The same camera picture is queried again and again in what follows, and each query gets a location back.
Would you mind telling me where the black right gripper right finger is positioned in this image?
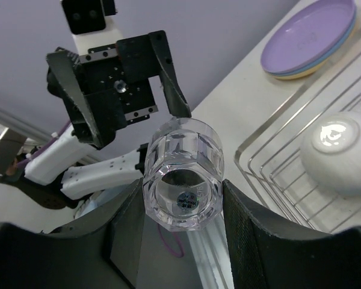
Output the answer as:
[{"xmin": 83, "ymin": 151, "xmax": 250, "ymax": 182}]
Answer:
[{"xmin": 223, "ymin": 179, "xmax": 361, "ymax": 288}]

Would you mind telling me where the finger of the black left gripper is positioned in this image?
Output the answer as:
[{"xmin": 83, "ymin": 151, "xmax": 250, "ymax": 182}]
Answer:
[
  {"xmin": 46, "ymin": 51, "xmax": 103, "ymax": 148},
  {"xmin": 149, "ymin": 30, "xmax": 191, "ymax": 118}
]

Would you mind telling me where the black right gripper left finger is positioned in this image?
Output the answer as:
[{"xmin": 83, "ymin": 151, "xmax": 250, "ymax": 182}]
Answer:
[{"xmin": 0, "ymin": 180, "xmax": 145, "ymax": 288}]

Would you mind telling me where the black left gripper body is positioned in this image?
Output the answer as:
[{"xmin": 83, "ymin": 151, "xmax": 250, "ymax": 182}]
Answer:
[{"xmin": 46, "ymin": 33, "xmax": 160, "ymax": 145}]

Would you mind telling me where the small clear glass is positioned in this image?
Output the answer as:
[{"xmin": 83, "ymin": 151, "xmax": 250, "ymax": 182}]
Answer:
[{"xmin": 143, "ymin": 118, "xmax": 224, "ymax": 232}]

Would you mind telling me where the yellow plate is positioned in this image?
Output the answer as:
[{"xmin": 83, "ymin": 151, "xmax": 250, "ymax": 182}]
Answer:
[{"xmin": 270, "ymin": 57, "xmax": 330, "ymax": 80}]

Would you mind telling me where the blue plate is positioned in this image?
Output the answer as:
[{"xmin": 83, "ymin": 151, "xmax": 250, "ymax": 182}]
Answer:
[{"xmin": 273, "ymin": 19, "xmax": 358, "ymax": 77}]

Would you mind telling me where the purple plate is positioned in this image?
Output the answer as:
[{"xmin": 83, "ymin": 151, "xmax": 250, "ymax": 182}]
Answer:
[{"xmin": 261, "ymin": 0, "xmax": 357, "ymax": 76}]

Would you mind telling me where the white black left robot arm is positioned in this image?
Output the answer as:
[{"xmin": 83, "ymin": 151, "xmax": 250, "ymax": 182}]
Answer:
[{"xmin": 0, "ymin": 30, "xmax": 191, "ymax": 210}]

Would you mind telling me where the white bowl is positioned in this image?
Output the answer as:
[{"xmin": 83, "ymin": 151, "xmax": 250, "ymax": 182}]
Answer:
[{"xmin": 300, "ymin": 111, "xmax": 361, "ymax": 196}]

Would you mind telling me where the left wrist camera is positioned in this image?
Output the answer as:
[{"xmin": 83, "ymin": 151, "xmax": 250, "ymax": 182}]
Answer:
[{"xmin": 60, "ymin": 0, "xmax": 123, "ymax": 63}]

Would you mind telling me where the aluminium front rail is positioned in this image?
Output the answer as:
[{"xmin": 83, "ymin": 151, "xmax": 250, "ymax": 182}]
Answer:
[{"xmin": 0, "ymin": 104, "xmax": 238, "ymax": 289}]

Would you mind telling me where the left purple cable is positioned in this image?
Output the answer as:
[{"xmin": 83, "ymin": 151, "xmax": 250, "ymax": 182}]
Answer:
[{"xmin": 14, "ymin": 120, "xmax": 73, "ymax": 169}]

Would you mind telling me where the metal wire dish rack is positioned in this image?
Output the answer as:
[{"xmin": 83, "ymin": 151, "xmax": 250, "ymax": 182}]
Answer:
[{"xmin": 234, "ymin": 33, "xmax": 361, "ymax": 234}]

